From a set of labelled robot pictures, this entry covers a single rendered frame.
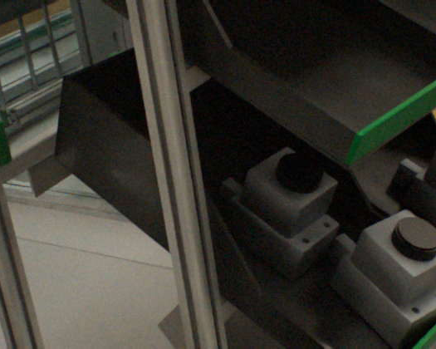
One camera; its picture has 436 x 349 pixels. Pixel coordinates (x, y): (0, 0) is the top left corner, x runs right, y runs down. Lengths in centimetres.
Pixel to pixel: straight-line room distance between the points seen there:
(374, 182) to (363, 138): 26
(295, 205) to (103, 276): 85
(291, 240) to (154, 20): 18
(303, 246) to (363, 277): 4
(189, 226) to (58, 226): 106
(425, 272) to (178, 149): 17
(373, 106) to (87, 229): 107
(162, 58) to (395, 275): 20
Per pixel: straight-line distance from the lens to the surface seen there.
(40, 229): 158
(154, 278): 136
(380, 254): 57
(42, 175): 70
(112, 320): 129
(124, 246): 147
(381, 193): 72
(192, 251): 54
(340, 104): 51
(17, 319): 68
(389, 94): 54
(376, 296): 58
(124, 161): 60
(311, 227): 60
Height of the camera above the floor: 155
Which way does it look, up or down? 25 degrees down
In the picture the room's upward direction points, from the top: 8 degrees counter-clockwise
